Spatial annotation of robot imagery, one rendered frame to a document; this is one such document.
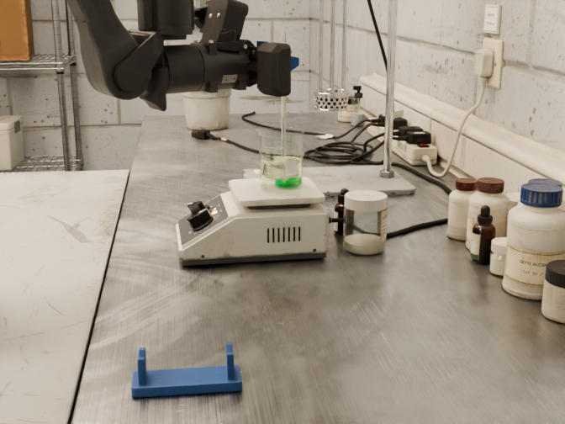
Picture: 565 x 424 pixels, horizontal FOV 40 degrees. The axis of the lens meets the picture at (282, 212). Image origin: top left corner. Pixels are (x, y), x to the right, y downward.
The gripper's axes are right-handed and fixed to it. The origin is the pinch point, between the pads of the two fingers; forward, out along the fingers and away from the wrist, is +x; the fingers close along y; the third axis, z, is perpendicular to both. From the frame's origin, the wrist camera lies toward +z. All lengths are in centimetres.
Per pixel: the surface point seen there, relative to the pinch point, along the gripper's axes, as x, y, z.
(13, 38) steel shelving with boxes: 30, 215, -8
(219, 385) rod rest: -26.6, -29.3, -25.4
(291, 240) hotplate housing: -0.8, -4.7, -22.9
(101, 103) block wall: 71, 234, -37
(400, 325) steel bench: -2.8, -27.9, -26.2
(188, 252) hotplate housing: -13.1, 1.1, -23.9
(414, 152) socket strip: 55, 28, -23
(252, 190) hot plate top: -2.4, 2.1, -17.3
